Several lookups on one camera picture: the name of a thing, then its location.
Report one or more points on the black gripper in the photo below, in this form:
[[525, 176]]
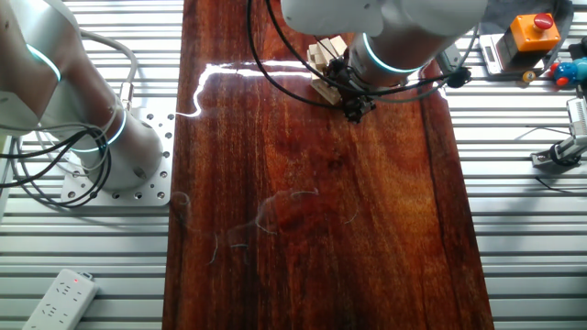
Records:
[[357, 103]]

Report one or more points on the wooden Jenga block tower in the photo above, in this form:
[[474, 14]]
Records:
[[323, 55]]

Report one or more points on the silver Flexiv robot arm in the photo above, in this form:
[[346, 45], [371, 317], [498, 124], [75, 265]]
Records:
[[41, 78]]

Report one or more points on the silver flat device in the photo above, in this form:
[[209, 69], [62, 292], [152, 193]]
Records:
[[490, 55]]

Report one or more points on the brown wooden board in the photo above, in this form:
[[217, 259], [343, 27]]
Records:
[[321, 229]]

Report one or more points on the small yellow ball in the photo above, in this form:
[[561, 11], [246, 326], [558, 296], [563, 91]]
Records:
[[528, 76]]

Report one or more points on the orange emergency stop box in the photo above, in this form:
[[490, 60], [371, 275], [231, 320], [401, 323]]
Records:
[[532, 36]]

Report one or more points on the blue plastic toy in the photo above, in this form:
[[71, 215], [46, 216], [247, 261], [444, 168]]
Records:
[[568, 72]]

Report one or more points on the white power strip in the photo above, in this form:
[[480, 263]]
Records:
[[59, 302]]

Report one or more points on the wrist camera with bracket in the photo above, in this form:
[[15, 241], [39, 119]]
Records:
[[454, 69]]

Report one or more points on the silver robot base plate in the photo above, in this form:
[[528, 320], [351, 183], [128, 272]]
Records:
[[169, 185]]

